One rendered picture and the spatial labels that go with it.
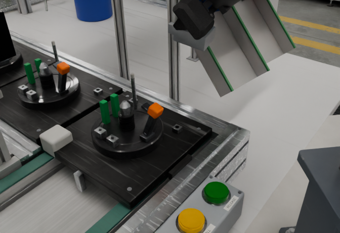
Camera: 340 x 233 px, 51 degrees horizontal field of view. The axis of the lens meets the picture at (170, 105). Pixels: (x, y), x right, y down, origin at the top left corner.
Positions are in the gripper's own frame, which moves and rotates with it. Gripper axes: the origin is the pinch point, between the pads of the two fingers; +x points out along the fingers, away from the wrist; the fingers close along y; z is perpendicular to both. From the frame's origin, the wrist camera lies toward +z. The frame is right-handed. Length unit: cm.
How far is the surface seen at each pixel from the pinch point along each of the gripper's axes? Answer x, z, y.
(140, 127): 17.1, -10.7, 12.6
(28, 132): 33.1, 2.3, 23.1
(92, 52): 66, 8, -26
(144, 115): 18.5, -10.1, 9.1
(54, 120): 32.4, 0.7, 17.4
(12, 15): 110, 44, -39
